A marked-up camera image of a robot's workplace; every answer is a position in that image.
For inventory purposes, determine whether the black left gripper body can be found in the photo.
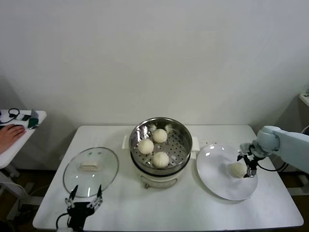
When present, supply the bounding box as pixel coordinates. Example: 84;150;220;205
66;203;95;228

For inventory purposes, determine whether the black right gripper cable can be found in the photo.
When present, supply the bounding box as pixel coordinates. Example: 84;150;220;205
255;161;289;172

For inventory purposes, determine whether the glass pot lid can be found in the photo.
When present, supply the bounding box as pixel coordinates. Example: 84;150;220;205
63;146;119;198

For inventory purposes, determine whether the white round plate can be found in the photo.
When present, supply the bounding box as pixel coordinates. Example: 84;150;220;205
196;144;258;201

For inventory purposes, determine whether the white steamed baozi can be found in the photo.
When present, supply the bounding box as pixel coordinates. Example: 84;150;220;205
153;128;168;143
138;139;155;155
153;151;169;169
231;162;246;179

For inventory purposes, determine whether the white electric cooker base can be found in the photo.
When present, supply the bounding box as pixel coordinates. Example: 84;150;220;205
123;145;200;189

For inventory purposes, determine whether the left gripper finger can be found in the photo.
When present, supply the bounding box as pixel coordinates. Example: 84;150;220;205
65;185;78;208
86;185;104;210

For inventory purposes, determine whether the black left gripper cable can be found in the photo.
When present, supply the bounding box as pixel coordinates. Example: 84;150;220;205
56;212;70;229

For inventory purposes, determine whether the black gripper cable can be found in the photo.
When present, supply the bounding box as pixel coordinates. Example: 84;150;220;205
56;212;70;229
255;161;289;172

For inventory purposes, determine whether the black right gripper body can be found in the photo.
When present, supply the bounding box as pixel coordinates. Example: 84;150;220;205
244;152;259;170

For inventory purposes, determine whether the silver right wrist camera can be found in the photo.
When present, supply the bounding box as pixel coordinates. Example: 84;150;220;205
239;142;253;153

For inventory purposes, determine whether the green handheld device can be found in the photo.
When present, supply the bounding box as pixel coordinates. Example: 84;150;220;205
28;109;41;129

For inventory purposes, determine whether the white side table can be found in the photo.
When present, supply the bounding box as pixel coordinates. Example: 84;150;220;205
0;110;48;218

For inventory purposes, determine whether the person's bare hand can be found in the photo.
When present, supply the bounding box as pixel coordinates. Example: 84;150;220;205
0;123;27;154

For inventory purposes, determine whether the stainless steel steamer basket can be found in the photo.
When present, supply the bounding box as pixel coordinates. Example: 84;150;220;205
122;117;200;170

